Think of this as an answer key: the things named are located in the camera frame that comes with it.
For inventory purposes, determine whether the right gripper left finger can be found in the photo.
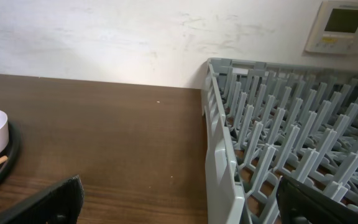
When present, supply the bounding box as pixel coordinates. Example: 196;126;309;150
0;175;85;224

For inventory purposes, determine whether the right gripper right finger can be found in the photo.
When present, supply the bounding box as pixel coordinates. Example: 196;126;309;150
276;176;358;224

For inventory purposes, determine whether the grey dishwasher rack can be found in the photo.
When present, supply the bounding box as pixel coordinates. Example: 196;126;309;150
201;58;358;223

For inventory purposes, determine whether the round black tray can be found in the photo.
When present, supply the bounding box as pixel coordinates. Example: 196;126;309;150
0;121;21;185

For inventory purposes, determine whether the wall control panel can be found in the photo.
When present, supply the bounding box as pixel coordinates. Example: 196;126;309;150
305;1;358;55

